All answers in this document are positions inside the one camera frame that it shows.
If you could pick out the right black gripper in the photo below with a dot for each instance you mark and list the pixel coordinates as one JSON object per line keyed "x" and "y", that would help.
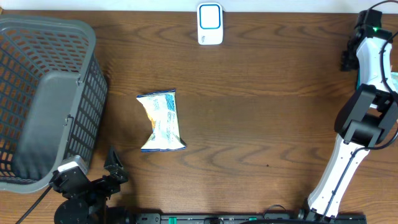
{"x": 347, "y": 61}

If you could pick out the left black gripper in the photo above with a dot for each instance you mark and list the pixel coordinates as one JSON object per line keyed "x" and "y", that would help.
{"x": 117, "y": 171}

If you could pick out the cream snack bag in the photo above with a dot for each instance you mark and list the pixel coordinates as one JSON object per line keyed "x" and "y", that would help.
{"x": 161, "y": 110}

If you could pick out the light teal candy packet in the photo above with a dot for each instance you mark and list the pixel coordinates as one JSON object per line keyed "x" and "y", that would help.
{"x": 394, "y": 76}

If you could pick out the teal mouthwash bottle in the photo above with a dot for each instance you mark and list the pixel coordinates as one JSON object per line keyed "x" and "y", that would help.
{"x": 358, "y": 82}

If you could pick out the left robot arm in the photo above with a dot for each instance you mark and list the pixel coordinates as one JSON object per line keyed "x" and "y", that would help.
{"x": 86, "y": 199}

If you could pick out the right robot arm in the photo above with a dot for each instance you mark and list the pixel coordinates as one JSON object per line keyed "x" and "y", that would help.
{"x": 365, "y": 120}

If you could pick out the white barcode scanner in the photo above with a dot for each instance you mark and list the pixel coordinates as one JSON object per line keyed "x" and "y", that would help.
{"x": 210, "y": 23}

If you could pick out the grey plastic basket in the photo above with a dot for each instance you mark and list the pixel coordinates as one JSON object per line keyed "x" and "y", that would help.
{"x": 53, "y": 94}

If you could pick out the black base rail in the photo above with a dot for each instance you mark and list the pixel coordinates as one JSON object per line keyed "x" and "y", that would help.
{"x": 273, "y": 218}

